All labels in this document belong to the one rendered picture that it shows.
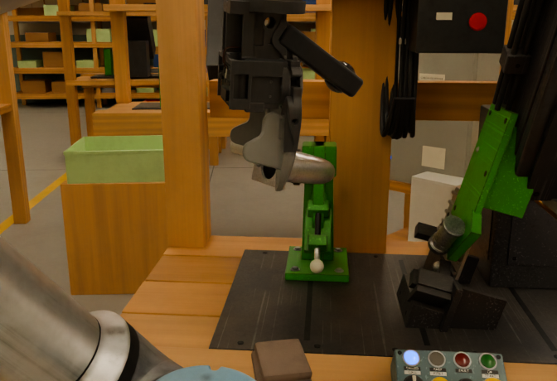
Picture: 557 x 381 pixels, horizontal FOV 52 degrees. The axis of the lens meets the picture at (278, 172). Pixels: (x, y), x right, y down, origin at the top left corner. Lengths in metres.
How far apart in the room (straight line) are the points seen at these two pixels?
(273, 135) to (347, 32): 0.67
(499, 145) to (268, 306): 0.49
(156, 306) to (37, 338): 0.68
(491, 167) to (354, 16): 0.49
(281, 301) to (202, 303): 0.16
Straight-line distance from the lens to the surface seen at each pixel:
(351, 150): 1.30
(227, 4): 0.63
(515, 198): 1.00
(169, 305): 1.15
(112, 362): 0.52
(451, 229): 0.97
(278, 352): 0.89
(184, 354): 0.95
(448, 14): 1.19
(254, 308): 1.08
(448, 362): 0.87
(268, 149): 0.64
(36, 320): 0.48
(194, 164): 1.35
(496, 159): 0.96
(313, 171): 0.72
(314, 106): 1.37
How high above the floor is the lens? 1.40
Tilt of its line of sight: 14 degrees down
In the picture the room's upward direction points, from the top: straight up
